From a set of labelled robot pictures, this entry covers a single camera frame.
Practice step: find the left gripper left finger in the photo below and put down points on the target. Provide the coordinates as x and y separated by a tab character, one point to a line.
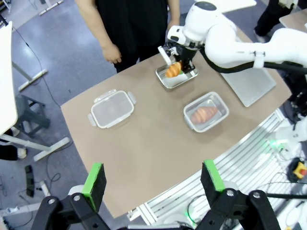
96	187

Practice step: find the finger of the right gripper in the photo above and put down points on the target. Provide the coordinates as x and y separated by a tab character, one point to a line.
192	67
185	67

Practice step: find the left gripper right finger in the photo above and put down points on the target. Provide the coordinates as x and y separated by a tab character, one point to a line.
212	184

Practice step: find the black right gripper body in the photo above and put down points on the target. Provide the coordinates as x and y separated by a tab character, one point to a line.
184	54

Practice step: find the golden brown croissant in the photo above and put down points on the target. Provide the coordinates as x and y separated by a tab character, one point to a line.
173	70
204	114

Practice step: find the person's right forearm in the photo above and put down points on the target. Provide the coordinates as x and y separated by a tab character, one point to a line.
96	21

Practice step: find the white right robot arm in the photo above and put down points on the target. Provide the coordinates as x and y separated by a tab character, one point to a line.
216	40

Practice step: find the person's left forearm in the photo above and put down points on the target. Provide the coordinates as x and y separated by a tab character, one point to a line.
173	7

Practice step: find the steel rectangular container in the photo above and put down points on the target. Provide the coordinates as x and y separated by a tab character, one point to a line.
176	82
216	124

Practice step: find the person's left hand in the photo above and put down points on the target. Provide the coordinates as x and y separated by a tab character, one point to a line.
175	21

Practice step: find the person's right hand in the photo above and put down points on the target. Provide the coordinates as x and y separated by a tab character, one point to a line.
112	54

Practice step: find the white power strip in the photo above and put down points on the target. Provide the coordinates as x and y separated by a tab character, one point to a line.
45	188

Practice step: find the person in black t-shirt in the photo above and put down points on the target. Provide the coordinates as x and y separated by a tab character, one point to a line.
134	24

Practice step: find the white perforated tray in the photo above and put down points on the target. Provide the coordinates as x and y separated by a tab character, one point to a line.
251	86

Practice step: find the black power strip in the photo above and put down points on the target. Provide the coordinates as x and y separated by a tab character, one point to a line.
29	180

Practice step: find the large white table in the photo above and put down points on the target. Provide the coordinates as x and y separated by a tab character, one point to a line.
237	4

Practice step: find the clear plastic clip lid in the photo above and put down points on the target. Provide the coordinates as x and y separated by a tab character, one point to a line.
112	109

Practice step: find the white sneaker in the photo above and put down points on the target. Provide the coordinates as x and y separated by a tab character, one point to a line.
22	153

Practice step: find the yellow emergency stop button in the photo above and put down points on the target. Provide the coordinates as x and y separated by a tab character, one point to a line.
300	170

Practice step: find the black stool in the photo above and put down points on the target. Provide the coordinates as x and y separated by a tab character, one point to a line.
28	115

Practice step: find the beige side table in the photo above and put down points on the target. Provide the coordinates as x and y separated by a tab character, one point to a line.
295	20

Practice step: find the white table with grey legs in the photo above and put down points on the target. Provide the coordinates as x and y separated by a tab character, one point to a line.
6	83

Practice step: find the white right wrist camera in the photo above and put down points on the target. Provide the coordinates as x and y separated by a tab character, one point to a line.
165	55

